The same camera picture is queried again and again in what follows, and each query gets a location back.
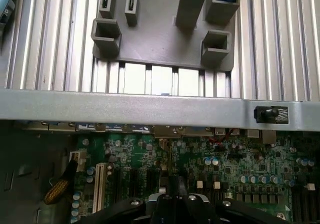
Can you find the white power connector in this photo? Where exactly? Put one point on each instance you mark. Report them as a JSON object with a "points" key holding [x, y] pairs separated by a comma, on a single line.
{"points": [[78, 160]]}

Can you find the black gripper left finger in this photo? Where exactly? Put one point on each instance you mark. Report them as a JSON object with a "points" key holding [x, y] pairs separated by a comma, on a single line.
{"points": [[130, 209]]}

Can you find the grey plastic parts rack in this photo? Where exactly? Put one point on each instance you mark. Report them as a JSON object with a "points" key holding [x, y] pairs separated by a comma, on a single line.
{"points": [[160, 44]]}

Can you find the white expansion slot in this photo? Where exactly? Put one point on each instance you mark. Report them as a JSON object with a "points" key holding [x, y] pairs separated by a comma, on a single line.
{"points": [[99, 187]]}

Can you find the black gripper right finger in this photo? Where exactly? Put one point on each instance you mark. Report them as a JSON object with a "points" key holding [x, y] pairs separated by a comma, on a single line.
{"points": [[240, 209]]}

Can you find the black expansion slot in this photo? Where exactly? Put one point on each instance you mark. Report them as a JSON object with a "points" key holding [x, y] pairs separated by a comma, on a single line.
{"points": [[150, 182], [117, 186], [133, 184]]}

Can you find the grey metal PC case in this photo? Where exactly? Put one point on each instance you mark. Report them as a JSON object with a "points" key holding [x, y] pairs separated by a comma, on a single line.
{"points": [[125, 106]]}

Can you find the blue rounded plastic cover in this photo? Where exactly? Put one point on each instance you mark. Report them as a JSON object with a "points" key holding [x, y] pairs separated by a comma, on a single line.
{"points": [[6, 2]]}

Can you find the green motherboard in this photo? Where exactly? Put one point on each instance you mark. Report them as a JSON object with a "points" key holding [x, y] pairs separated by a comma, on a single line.
{"points": [[250, 164]]}

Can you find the black case latch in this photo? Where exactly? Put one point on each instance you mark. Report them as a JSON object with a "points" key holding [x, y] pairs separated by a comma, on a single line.
{"points": [[271, 114]]}

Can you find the metal rear port block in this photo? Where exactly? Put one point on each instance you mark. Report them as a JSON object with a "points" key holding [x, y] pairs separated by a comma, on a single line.
{"points": [[167, 132]]}

